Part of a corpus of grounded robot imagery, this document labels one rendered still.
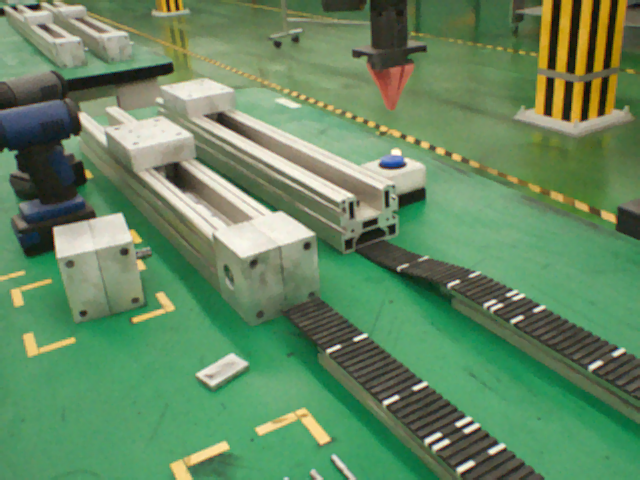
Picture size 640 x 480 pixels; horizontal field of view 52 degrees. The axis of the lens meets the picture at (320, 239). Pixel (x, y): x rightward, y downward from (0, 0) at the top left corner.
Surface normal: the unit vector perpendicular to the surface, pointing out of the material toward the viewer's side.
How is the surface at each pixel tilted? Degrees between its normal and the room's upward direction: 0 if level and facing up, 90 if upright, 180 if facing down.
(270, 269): 90
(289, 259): 90
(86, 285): 90
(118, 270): 90
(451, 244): 0
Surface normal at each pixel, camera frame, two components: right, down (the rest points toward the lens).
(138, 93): 0.47, 0.36
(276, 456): -0.07, -0.90
